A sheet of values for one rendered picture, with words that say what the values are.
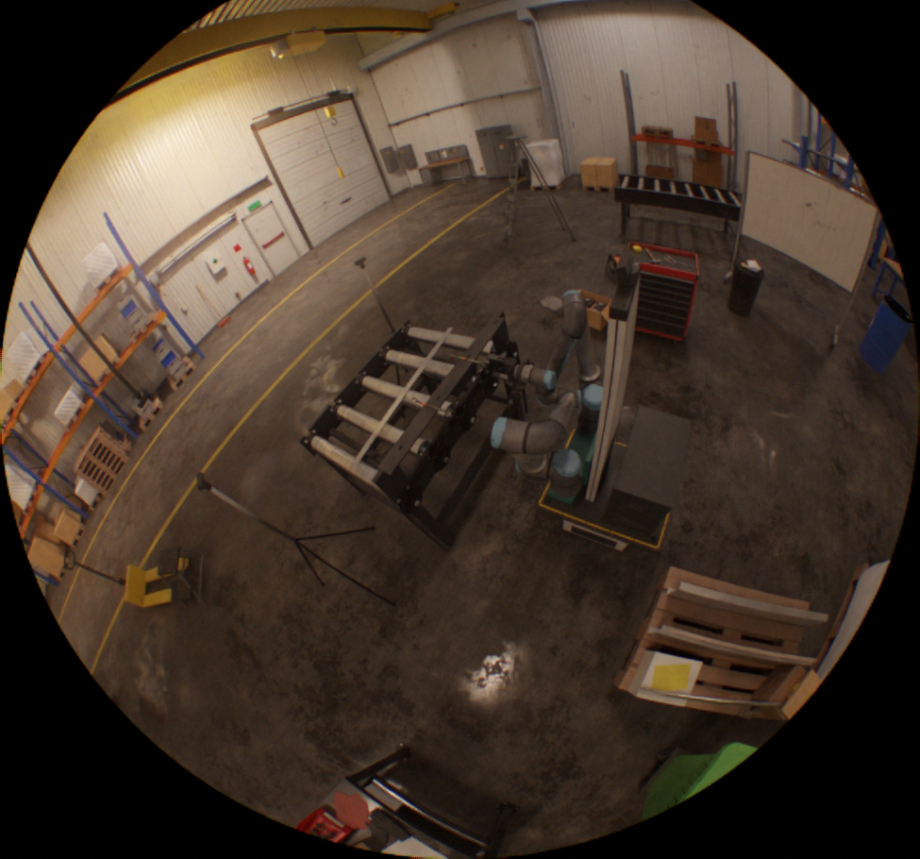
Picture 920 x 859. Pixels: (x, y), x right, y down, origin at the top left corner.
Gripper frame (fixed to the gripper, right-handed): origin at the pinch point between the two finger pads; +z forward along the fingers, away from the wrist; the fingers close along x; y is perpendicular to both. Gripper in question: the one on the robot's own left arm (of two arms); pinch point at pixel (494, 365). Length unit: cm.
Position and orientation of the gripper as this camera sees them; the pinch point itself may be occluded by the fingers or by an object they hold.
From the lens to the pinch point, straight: 175.5
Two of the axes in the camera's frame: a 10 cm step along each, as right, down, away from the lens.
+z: -8.2, -2.6, 5.1
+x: 2.5, 6.4, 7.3
